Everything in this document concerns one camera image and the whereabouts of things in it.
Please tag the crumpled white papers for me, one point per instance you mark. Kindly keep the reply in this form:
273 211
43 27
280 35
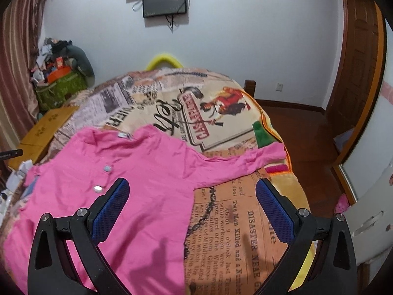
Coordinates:
13 181

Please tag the wooden lap desk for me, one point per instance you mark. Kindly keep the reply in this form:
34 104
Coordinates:
35 144

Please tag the white cabinet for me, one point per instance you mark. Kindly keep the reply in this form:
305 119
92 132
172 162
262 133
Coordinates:
369 171

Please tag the wall power socket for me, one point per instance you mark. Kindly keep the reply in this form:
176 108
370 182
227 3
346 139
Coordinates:
279 87

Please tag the striped brown curtain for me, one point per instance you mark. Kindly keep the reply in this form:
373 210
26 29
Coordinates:
21 24

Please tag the wooden bed post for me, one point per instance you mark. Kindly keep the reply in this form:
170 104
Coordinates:
250 87

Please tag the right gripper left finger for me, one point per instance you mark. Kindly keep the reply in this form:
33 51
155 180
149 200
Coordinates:
51 267

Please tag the wooden door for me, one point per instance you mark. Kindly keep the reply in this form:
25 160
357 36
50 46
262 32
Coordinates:
359 75

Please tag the green storage bag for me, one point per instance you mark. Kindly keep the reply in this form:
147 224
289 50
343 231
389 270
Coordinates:
54 95

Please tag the newspaper print blanket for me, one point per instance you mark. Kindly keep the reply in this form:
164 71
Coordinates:
192 145

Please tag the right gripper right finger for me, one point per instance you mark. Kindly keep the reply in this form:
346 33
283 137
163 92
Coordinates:
333 269

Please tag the wall mounted black monitor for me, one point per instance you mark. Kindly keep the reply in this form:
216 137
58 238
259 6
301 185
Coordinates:
155 8

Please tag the pink knit cardigan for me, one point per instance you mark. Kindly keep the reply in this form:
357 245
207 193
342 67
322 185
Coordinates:
146 245

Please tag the orange box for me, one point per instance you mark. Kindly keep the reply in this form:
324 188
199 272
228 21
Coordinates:
57 74

